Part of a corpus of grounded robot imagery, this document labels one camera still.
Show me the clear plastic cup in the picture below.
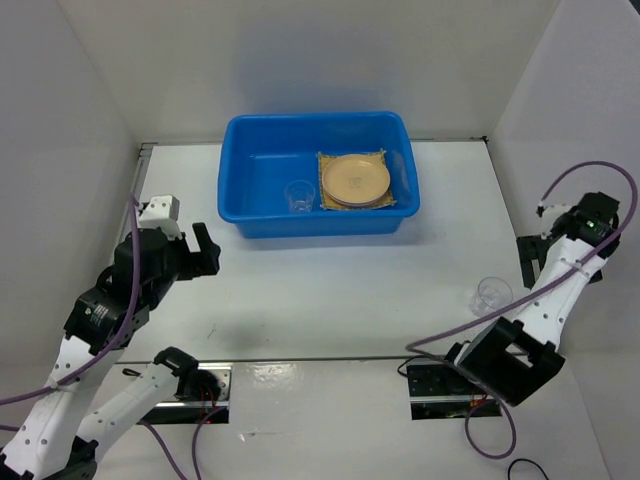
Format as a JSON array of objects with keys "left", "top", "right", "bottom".
[
  {"left": 469, "top": 276, "right": 513, "bottom": 317},
  {"left": 284, "top": 180, "right": 316, "bottom": 213}
]

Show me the woven bamboo mat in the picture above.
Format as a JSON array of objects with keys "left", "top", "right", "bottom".
[{"left": 317, "top": 150, "right": 386, "bottom": 202}]

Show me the yellow plastic plate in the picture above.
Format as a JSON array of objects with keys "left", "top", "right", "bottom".
[{"left": 320, "top": 151, "right": 391, "bottom": 203}]

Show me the pink plastic plate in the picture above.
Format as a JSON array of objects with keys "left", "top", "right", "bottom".
[{"left": 321, "top": 192, "right": 396, "bottom": 210}]

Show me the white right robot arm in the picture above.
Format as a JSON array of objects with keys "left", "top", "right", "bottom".
[{"left": 438, "top": 192, "right": 619, "bottom": 406}]

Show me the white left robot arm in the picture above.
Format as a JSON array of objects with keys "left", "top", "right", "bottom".
[{"left": 1, "top": 223, "right": 221, "bottom": 479}]

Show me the blue plastic bin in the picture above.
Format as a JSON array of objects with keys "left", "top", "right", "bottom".
[{"left": 217, "top": 111, "right": 420, "bottom": 239}]

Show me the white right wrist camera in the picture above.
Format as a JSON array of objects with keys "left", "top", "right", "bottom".
[{"left": 536, "top": 201, "right": 572, "bottom": 225}]

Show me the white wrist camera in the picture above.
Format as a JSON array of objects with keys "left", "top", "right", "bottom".
[
  {"left": 536, "top": 201, "right": 572, "bottom": 225},
  {"left": 138, "top": 195, "right": 182, "bottom": 241}
]

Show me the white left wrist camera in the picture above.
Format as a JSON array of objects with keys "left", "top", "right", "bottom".
[{"left": 138, "top": 195, "right": 182, "bottom": 241}]

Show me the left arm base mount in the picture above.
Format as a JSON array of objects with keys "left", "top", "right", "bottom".
[{"left": 143, "top": 363, "right": 232, "bottom": 425}]

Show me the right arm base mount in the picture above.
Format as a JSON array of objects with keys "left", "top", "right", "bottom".
[{"left": 397, "top": 357, "right": 502, "bottom": 420}]

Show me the black cable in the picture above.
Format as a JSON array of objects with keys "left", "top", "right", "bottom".
[{"left": 507, "top": 457, "right": 551, "bottom": 480}]

